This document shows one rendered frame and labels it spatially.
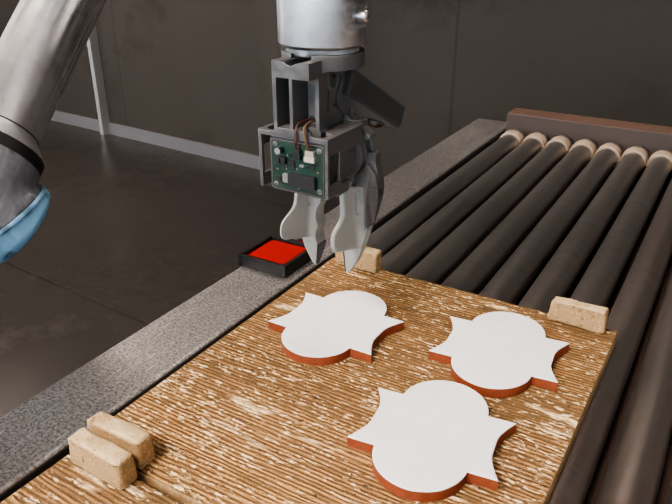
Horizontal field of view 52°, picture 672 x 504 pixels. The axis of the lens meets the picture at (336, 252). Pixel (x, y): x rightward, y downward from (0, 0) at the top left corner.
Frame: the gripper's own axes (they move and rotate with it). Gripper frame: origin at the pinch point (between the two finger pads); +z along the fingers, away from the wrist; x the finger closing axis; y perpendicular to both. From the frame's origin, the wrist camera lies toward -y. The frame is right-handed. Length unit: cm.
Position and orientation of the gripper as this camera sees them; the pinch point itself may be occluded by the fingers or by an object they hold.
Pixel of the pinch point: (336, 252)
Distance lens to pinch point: 68.9
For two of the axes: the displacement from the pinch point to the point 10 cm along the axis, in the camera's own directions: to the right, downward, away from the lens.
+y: -5.1, 3.7, -7.7
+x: 8.6, 2.2, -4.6
